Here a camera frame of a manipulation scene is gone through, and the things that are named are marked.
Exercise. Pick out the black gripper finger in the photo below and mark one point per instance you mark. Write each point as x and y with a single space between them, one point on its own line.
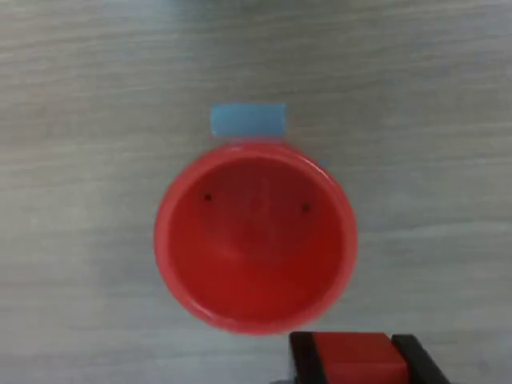
424 368
306 360

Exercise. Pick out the red cube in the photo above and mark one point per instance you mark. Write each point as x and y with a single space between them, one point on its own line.
360 360

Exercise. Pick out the red plastic cup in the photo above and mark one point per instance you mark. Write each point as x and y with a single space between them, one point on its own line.
256 260

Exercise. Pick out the small blue tape scrap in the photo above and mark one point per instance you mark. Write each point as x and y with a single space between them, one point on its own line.
325 164

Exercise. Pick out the blue tape rectangle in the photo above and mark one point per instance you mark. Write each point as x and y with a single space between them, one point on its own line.
248 120

